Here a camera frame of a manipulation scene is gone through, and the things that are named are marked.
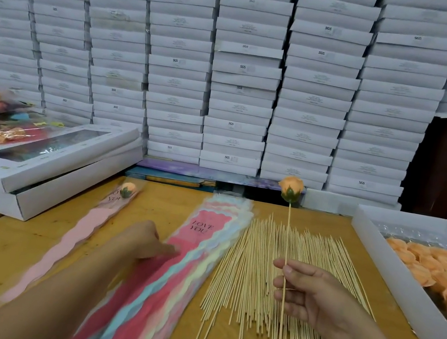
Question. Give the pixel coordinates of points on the person's right middle finger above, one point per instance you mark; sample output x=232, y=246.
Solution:
x=290, y=298

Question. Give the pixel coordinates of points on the person's right hand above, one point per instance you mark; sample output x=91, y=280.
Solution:
x=319, y=309

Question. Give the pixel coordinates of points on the person's left fingers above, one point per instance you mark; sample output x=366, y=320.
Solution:
x=166, y=251

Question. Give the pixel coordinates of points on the wall of stacked white boxes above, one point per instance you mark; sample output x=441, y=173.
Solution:
x=245, y=72

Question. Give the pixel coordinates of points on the white window gift box lid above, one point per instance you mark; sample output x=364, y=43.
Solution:
x=4, y=167

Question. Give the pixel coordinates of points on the wrapped rose in pink sleeve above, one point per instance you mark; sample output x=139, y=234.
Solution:
x=79, y=228

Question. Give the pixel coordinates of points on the group of orange rose heads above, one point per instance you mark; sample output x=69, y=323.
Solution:
x=442, y=275

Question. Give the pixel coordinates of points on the stack of coloured flower sleeves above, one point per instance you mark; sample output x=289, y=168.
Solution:
x=169, y=278

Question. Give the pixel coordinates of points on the person's right thumb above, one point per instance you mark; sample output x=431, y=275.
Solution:
x=296, y=269

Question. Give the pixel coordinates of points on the clear plastic tray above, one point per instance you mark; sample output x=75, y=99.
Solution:
x=419, y=234

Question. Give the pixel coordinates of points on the small white box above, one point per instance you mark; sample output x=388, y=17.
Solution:
x=329, y=202

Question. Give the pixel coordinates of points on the person's left hand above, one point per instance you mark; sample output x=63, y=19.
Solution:
x=142, y=241

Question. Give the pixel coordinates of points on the person's left forearm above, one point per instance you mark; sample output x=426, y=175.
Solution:
x=54, y=297

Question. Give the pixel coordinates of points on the white gift box base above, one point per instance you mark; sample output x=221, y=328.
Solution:
x=55, y=193

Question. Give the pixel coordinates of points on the orange rose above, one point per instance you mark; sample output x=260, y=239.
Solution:
x=290, y=187

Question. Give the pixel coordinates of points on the pile of bamboo sticks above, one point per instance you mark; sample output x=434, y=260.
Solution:
x=249, y=266

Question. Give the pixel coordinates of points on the open white cardboard box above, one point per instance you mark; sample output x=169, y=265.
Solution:
x=400, y=293

